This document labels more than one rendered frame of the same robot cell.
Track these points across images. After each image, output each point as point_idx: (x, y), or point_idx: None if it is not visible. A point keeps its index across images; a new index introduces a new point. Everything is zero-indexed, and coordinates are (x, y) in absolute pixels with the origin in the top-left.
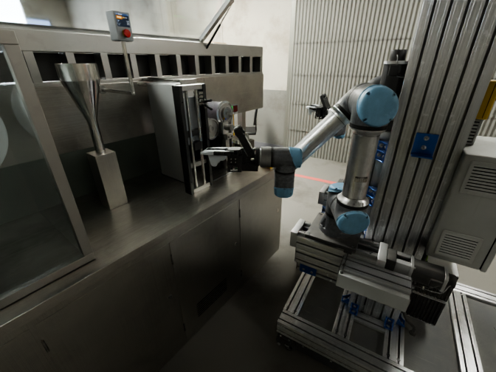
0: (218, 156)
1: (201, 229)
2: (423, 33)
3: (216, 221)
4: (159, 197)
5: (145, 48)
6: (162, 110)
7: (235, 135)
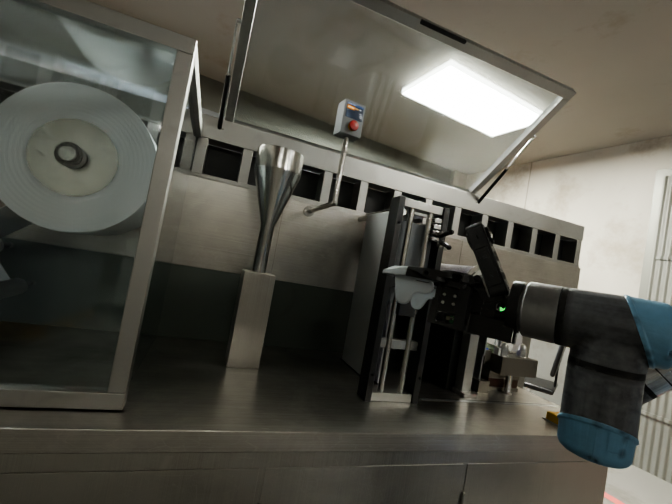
0: (415, 281)
1: (351, 484)
2: None
3: (394, 486)
4: (307, 381)
5: (385, 180)
6: (373, 250)
7: (468, 242)
